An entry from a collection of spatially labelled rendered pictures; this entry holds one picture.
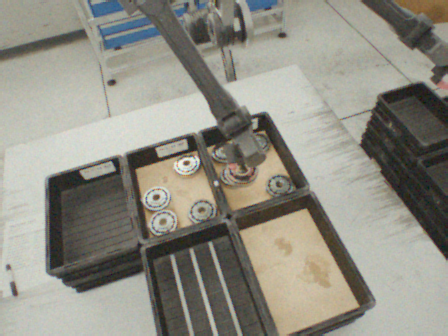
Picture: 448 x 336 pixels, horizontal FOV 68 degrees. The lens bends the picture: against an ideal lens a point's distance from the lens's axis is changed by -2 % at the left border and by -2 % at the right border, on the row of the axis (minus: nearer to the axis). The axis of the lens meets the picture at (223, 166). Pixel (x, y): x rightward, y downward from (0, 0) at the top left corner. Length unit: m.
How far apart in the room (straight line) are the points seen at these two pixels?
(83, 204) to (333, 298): 0.95
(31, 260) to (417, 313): 1.42
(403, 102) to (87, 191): 1.76
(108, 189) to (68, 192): 0.16
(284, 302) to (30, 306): 0.91
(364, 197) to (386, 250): 0.23
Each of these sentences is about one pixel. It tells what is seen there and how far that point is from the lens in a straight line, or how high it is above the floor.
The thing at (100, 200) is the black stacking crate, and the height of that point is 0.83.
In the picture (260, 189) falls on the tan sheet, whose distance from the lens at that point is 1.28.
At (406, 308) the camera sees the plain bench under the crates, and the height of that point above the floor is 0.70.
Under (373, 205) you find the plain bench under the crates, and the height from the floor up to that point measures 0.70.
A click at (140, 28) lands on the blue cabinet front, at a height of 0.43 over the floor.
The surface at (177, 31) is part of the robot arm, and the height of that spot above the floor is 1.53.
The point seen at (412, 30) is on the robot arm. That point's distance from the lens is 1.13.
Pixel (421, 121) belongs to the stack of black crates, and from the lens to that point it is 2.15.
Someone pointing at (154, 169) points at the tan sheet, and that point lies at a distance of 1.39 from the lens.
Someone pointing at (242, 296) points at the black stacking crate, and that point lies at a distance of 1.13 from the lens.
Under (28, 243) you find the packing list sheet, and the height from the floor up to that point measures 0.70.
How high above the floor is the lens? 1.92
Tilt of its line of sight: 54 degrees down
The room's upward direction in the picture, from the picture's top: 7 degrees counter-clockwise
